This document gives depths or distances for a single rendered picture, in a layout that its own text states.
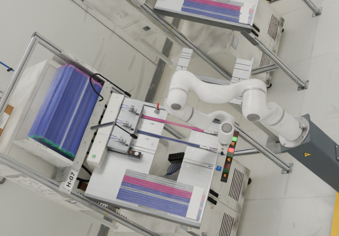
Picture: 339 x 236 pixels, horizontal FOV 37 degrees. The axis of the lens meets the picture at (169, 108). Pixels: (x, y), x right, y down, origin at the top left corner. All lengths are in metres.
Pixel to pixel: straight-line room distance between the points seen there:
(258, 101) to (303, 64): 1.71
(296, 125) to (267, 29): 1.71
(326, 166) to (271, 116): 0.54
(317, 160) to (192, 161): 0.73
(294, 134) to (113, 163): 1.11
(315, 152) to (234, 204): 1.00
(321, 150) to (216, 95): 0.69
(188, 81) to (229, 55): 1.38
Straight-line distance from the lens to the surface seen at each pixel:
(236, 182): 3.75
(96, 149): 3.14
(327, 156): 2.96
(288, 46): 4.49
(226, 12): 3.73
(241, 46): 4.05
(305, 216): 3.52
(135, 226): 3.37
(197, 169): 3.13
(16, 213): 4.53
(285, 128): 2.76
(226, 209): 3.65
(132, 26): 4.01
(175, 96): 2.55
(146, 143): 3.20
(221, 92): 2.59
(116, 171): 3.15
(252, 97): 2.58
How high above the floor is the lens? 2.71
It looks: 32 degrees down
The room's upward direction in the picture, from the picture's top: 54 degrees counter-clockwise
